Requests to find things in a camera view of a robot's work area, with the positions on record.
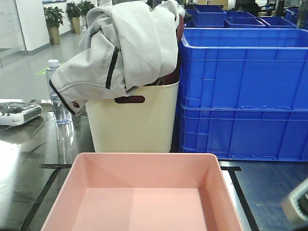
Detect pink plastic bin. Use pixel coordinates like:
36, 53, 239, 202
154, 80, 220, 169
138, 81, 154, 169
42, 153, 242, 231

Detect grey jacket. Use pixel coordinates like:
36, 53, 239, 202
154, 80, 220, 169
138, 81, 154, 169
50, 0, 185, 114

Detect potted plant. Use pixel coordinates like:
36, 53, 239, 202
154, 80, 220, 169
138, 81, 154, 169
65, 1, 81, 34
43, 6, 64, 45
79, 0, 95, 26

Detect white remote controller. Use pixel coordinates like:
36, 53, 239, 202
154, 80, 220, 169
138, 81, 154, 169
0, 102, 42, 126

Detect stainless steel table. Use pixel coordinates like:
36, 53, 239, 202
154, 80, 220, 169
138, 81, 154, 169
0, 100, 308, 231

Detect large blue stacked crate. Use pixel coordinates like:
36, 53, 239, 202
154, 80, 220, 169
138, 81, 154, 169
180, 28, 308, 110

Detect clear water bottle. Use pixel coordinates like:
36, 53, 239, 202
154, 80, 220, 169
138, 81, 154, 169
45, 59, 72, 125

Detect cream plastic basket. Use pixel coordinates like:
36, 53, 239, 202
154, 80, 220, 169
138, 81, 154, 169
86, 82, 179, 153

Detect lower large blue crate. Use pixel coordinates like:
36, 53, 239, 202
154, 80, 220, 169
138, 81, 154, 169
179, 106, 308, 162

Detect background blue crates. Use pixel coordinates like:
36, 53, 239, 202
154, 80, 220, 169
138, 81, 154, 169
184, 5, 298, 28

